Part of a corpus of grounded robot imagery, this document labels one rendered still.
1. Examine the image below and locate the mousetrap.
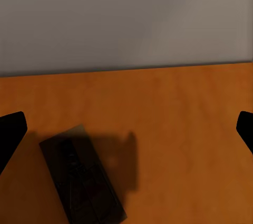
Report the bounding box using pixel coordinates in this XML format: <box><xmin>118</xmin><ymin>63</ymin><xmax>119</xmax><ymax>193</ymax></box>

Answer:
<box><xmin>40</xmin><ymin>124</ymin><xmax>128</xmax><ymax>224</ymax></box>

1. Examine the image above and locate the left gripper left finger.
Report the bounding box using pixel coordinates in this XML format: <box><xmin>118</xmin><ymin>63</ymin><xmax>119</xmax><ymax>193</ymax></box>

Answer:
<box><xmin>0</xmin><ymin>111</ymin><xmax>27</xmax><ymax>174</ymax></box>

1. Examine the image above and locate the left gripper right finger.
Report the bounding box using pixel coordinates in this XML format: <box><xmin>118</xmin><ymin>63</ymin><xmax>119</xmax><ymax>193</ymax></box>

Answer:
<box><xmin>236</xmin><ymin>111</ymin><xmax>253</xmax><ymax>153</ymax></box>

